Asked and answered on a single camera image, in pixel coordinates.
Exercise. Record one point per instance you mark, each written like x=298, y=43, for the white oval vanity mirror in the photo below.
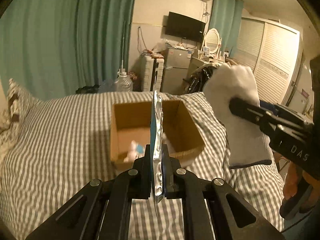
x=212, y=41

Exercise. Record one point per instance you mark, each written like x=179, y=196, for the clear water jug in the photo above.
x=123, y=83

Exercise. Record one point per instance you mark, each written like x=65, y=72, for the white radiator heater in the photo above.
x=151, y=72

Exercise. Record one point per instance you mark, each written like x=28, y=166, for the white plush toy blue star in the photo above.
x=135, y=151

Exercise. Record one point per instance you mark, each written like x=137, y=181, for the person's right hand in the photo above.
x=291, y=187

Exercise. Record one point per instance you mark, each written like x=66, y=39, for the black wall television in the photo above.
x=184, y=27

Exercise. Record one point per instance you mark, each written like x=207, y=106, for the large green curtain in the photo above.
x=54, y=47

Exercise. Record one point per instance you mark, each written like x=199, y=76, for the black bag on chair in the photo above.
x=199, y=77

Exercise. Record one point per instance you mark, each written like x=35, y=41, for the checked pillow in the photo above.
x=20, y=102

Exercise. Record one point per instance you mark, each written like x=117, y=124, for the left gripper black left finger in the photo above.
x=101, y=209

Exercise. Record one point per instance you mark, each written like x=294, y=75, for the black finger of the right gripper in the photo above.
x=276, y=109
x=251, y=113

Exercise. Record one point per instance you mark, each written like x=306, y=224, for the white sliding wardrobe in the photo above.
x=271, y=51

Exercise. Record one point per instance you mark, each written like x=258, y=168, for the grey mini fridge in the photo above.
x=176, y=64

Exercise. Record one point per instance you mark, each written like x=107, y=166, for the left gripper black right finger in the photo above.
x=211, y=208

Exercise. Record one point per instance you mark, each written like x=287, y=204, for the green curtain by wardrobe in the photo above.
x=226, y=19

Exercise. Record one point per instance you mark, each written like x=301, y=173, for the brown cardboard box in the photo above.
x=136, y=122

